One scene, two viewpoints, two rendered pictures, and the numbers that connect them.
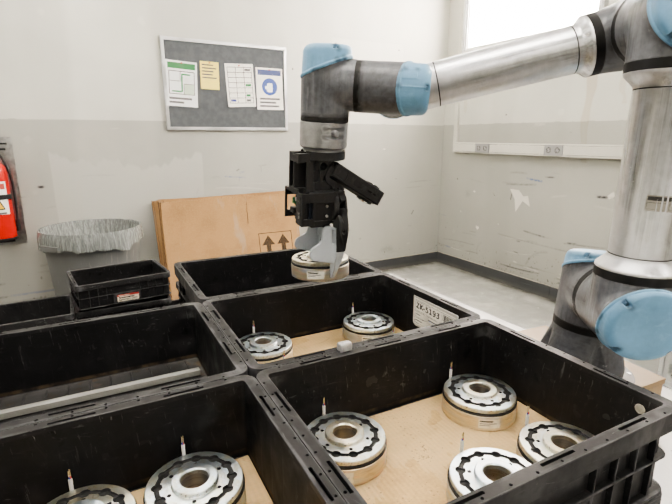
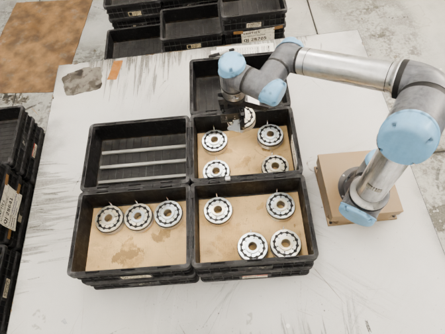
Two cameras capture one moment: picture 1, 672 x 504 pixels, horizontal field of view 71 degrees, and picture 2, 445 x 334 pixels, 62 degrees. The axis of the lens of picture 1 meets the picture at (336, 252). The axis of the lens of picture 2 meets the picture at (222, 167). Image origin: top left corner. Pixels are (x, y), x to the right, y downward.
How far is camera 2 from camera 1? 0.92 m
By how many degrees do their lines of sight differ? 52
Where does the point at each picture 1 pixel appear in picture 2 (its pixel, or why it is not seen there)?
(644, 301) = (351, 211)
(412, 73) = (266, 95)
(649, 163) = (371, 173)
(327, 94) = (228, 86)
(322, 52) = (224, 73)
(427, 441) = (249, 217)
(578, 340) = not seen: hidden behind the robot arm
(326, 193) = (232, 113)
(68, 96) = not seen: outside the picture
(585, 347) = not seen: hidden behind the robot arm
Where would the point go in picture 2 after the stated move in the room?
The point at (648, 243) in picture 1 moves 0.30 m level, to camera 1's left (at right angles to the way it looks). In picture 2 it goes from (364, 195) to (267, 161)
